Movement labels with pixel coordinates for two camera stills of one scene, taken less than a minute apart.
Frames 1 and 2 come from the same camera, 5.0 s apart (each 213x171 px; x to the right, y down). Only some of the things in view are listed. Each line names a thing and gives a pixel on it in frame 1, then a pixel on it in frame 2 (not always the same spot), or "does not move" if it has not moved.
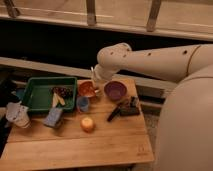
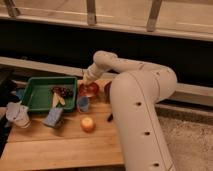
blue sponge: x=54 y=116 does not move
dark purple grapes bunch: x=66 y=92 does not move
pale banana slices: x=57 y=99 does not move
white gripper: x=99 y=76 to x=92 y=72
